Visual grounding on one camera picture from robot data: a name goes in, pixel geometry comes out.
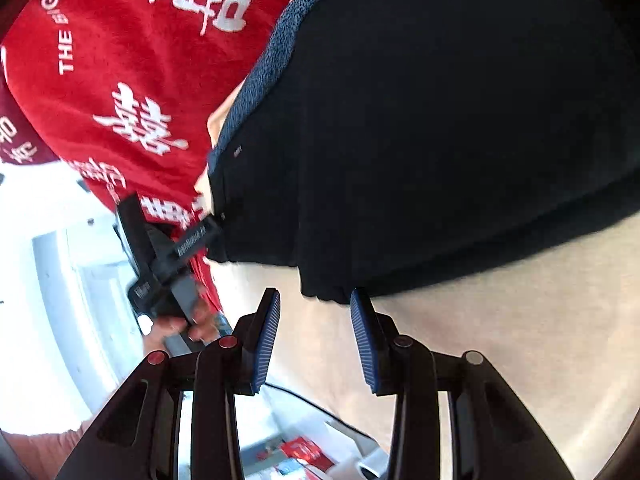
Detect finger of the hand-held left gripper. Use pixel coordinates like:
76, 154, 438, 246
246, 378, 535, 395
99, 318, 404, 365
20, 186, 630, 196
196, 212, 224, 250

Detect black cable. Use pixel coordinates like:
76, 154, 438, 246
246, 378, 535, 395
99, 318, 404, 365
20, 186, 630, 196
264, 383, 382, 447

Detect cream towel blanket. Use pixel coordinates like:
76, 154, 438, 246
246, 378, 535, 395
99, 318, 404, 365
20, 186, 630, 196
192, 75, 640, 461

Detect red printed blanket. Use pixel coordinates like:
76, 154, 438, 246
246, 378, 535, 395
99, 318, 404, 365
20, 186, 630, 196
0, 0, 323, 313

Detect person's left forearm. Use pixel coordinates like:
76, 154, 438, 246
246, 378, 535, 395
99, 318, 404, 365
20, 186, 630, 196
0, 420, 96, 461

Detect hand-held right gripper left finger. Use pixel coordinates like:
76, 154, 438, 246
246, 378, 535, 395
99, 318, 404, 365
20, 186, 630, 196
55, 287, 282, 480

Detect black pants with blue waistband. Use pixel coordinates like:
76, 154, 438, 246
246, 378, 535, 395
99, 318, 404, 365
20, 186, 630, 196
206, 0, 640, 306

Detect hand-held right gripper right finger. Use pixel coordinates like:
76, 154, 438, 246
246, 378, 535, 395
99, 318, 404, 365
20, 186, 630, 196
349, 287, 576, 480

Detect red box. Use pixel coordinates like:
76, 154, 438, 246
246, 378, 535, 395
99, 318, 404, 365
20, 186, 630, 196
279, 436, 334, 473

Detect person's left hand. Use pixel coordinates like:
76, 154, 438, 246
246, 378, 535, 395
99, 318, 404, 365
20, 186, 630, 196
143, 292, 218, 357

